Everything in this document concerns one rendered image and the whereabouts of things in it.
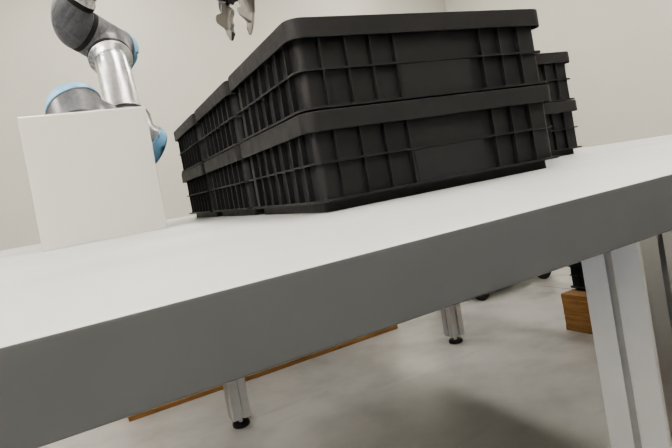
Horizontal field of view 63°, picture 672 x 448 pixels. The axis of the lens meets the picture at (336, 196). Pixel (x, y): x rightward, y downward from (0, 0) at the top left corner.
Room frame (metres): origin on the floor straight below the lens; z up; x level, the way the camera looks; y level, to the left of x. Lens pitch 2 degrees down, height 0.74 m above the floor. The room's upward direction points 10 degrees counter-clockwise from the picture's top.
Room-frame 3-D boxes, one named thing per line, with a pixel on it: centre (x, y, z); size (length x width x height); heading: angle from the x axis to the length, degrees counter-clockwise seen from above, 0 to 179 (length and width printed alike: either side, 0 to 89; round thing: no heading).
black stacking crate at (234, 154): (1.12, 0.03, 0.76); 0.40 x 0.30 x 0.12; 115
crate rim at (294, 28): (0.85, -0.10, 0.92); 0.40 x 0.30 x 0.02; 115
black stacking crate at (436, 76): (0.85, -0.10, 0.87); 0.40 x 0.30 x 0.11; 115
